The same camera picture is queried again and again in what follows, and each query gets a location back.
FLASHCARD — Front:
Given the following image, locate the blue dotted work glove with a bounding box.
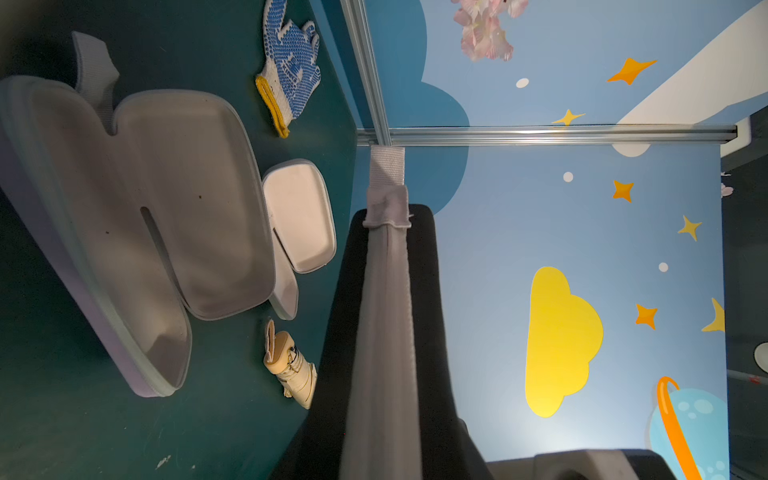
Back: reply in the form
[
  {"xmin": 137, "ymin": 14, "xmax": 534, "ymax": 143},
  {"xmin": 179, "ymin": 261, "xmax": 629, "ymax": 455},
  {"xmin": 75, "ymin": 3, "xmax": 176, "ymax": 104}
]
[{"xmin": 255, "ymin": 0, "xmax": 321, "ymax": 139}]

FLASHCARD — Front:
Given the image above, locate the aluminium frame post right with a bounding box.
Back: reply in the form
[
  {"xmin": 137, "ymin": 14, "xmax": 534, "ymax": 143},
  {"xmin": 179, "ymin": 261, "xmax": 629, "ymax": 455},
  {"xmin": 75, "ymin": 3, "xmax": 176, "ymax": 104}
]
[{"xmin": 340, "ymin": 0, "xmax": 392, "ymax": 147}]

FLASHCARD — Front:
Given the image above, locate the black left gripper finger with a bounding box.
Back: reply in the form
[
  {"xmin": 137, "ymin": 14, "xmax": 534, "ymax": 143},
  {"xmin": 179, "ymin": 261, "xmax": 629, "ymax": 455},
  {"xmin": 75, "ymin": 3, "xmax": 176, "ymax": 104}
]
[{"xmin": 487, "ymin": 449, "xmax": 675, "ymax": 480}]

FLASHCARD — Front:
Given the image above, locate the open grey case beside pink umbrella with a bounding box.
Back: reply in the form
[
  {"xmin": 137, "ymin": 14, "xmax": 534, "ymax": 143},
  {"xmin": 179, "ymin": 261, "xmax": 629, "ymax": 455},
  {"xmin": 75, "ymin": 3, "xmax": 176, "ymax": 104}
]
[{"xmin": 263, "ymin": 159, "xmax": 337, "ymax": 321}]

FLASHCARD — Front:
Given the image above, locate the aluminium back crossbar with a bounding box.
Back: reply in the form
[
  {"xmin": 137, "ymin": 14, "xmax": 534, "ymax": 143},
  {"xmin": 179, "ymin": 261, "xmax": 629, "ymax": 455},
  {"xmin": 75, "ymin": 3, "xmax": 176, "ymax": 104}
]
[{"xmin": 388, "ymin": 124, "xmax": 738, "ymax": 147}]

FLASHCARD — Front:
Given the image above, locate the black zippered umbrella case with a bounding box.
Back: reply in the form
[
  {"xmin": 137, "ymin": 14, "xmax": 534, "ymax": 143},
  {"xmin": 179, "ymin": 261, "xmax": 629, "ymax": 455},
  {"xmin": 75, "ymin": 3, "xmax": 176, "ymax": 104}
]
[{"xmin": 272, "ymin": 146, "xmax": 490, "ymax": 479}]

